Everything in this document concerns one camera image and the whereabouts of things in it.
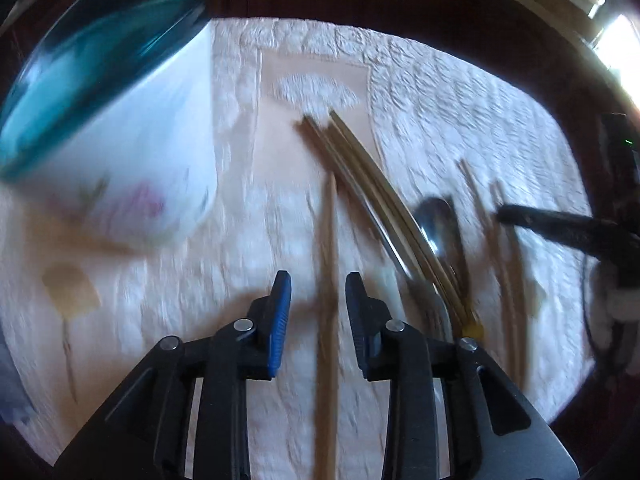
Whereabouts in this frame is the metal spoon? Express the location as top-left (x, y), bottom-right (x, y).
top-left (413, 196), bottom-right (471, 304)

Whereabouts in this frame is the white floral utensil cup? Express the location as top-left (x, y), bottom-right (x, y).
top-left (1, 0), bottom-right (217, 252)

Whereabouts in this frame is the white quilted table cloth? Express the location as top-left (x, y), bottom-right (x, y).
top-left (1, 20), bottom-right (592, 479)

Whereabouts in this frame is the single wooden chopstick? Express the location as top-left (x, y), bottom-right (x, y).
top-left (314, 174), bottom-right (340, 479)

